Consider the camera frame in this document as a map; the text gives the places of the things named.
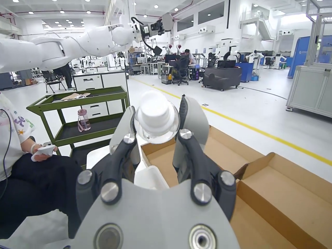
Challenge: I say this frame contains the shallow cardboard box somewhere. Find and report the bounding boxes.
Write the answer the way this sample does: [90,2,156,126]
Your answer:
[141,124,265,191]
[230,152,332,249]

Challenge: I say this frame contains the person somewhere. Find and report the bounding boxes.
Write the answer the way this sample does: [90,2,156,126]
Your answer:
[53,63,76,91]
[0,91,84,238]
[170,55,190,85]
[184,49,197,65]

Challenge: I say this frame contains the small clear spray bottle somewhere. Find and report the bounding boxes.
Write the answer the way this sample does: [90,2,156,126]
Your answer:
[133,90,181,144]

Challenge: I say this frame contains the green metal cart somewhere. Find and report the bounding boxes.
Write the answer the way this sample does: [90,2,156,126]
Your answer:
[26,86,130,170]

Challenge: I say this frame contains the black sofa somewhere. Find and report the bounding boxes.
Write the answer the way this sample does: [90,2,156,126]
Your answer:
[202,66,243,92]

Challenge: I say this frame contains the pink water bottle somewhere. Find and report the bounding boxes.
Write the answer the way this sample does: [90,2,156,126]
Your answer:
[77,108,91,132]

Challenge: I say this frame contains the blue partition panel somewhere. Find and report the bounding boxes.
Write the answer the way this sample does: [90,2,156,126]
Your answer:
[288,36,311,79]

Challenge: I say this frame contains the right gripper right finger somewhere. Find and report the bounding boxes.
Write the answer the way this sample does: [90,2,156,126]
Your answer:
[172,94,237,222]

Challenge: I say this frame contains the white foam tray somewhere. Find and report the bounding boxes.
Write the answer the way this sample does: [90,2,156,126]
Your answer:
[134,165,170,191]

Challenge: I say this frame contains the aluminium frame enclosure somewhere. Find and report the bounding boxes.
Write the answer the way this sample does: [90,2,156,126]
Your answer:
[286,0,332,118]

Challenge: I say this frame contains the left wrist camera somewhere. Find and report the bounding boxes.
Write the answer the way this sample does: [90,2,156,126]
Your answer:
[140,34,163,57]

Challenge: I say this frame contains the blue cabinet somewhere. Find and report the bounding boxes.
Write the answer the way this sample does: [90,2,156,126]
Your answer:
[235,62,255,83]

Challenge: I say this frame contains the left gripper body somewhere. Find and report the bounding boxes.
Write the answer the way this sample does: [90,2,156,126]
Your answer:
[140,12,175,38]

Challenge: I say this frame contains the black folding chair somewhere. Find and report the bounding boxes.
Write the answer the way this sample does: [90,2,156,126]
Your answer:
[42,71,67,94]

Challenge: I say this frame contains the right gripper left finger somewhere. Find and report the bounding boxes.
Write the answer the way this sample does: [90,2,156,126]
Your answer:
[68,106,142,239]

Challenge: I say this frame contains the brown paper scraps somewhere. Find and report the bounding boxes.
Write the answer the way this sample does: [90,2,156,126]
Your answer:
[60,92,91,102]

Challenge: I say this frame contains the white drawer cabinet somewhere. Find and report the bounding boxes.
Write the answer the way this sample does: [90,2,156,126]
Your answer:
[72,70,128,117]

